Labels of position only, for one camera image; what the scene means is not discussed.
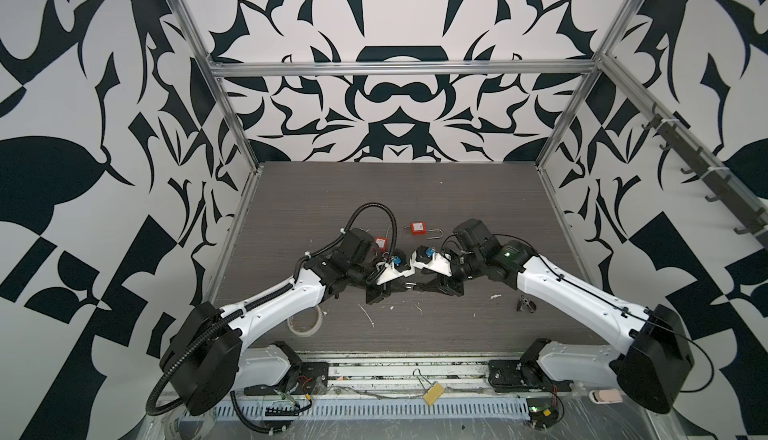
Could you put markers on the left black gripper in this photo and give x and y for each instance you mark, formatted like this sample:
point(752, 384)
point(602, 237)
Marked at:
point(383, 291)

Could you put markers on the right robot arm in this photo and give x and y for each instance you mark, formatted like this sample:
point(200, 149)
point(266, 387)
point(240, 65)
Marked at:
point(650, 355)

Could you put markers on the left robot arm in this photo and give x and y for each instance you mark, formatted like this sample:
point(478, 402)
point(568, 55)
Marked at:
point(203, 362)

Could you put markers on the black key bunch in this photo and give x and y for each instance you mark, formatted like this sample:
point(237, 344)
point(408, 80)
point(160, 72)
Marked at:
point(525, 304)

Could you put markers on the red padlock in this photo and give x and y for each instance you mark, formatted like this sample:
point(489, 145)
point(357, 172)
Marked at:
point(382, 243)
point(420, 228)

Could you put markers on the red padlock far back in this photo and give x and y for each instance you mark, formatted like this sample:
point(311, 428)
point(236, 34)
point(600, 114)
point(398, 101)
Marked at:
point(420, 228)

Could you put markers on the small electronics board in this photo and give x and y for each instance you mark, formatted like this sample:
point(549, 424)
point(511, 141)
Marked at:
point(544, 412)

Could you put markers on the pink white small object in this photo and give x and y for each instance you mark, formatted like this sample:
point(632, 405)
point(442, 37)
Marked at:
point(605, 396)

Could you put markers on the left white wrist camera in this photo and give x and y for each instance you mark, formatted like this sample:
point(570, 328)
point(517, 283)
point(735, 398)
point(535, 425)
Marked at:
point(397, 267)

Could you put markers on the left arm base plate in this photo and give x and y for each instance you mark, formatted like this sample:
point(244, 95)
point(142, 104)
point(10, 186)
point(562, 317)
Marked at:
point(303, 379)

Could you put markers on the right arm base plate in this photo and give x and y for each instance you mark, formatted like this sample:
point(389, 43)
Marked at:
point(511, 376)

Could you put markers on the white slotted cable duct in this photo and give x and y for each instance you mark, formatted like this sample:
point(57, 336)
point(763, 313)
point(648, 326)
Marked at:
point(451, 408)

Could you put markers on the black coat hook rail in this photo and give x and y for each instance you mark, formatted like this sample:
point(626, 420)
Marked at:
point(701, 164)

